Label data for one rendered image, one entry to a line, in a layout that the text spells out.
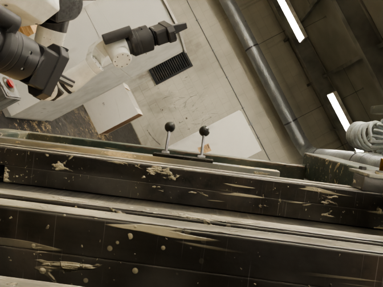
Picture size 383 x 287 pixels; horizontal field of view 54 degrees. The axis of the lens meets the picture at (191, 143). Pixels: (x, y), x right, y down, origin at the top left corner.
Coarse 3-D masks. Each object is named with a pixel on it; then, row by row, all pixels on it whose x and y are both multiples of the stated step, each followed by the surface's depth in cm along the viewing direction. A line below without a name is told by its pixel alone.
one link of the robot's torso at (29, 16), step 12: (0, 0) 87; (12, 0) 88; (24, 0) 91; (36, 0) 95; (48, 0) 100; (24, 12) 95; (36, 12) 99; (48, 12) 103; (24, 24) 105; (36, 24) 105
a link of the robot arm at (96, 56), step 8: (96, 40) 126; (88, 48) 126; (96, 48) 126; (104, 48) 128; (88, 56) 124; (96, 56) 128; (104, 56) 130; (88, 64) 123; (96, 64) 124; (96, 72) 125
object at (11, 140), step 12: (24, 144) 124; (36, 144) 124; (48, 144) 124; (60, 144) 125; (120, 156) 123; (132, 156) 123; (144, 156) 123; (216, 168) 123; (228, 168) 123; (240, 168) 122; (252, 168) 123
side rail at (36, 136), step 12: (36, 132) 153; (72, 144) 148; (84, 144) 148; (96, 144) 148; (108, 144) 147; (120, 144) 147; (132, 144) 151; (192, 156) 147; (216, 156) 147; (228, 156) 149; (264, 168) 146; (276, 168) 146; (288, 168) 146; (300, 168) 146
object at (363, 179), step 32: (0, 160) 74; (32, 160) 74; (64, 160) 74; (96, 160) 73; (128, 160) 77; (96, 192) 74; (128, 192) 74; (160, 192) 73; (192, 192) 73; (224, 192) 73; (256, 192) 73; (288, 192) 73; (320, 192) 73; (352, 192) 72; (352, 224) 73
